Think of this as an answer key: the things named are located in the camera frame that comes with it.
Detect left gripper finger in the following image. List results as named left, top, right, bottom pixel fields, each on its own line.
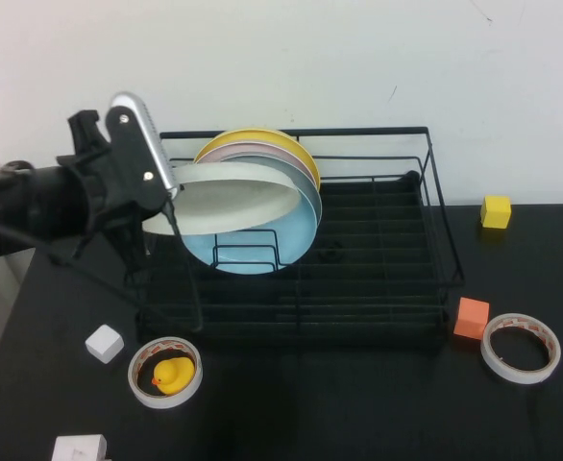
left=116, top=217, right=153, bottom=285

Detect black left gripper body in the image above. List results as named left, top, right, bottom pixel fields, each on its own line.
left=55, top=106, right=168, bottom=252

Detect white plate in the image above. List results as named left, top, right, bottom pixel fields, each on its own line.
left=141, top=161, right=303, bottom=237

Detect pink plate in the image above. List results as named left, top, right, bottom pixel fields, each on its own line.
left=198, top=141, right=322, bottom=193

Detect yellow plate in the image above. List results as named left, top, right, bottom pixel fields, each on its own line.
left=193, top=127, right=321, bottom=191

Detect light blue plate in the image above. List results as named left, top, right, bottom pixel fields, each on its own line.
left=180, top=191, right=320, bottom=276

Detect grey plate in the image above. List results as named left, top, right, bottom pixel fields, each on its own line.
left=223, top=152, right=324, bottom=227

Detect white cube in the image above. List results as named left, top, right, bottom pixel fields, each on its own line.
left=85, top=324, right=125, bottom=365

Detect yellow rubber duck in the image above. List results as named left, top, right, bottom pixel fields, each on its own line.
left=151, top=357, right=196, bottom=396

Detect white tape roll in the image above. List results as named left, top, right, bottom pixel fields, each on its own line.
left=127, top=336, right=204, bottom=410
left=480, top=312, right=562, bottom=385

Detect white rectangular block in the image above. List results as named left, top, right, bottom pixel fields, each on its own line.
left=52, top=434, right=110, bottom=461

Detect black plastic drip tray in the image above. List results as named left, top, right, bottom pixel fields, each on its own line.
left=136, top=171, right=449, bottom=348

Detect orange cube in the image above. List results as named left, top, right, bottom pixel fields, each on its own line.
left=453, top=297, right=491, bottom=341

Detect yellow cube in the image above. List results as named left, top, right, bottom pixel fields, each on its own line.
left=479, top=195, right=512, bottom=231

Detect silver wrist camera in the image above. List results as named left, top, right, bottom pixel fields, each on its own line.
left=110, top=90, right=185, bottom=201

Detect black camera cable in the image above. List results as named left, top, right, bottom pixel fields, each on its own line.
left=0, top=199, right=204, bottom=333

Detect black wire dish rack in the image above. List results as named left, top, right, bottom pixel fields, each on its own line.
left=123, top=126, right=467, bottom=348

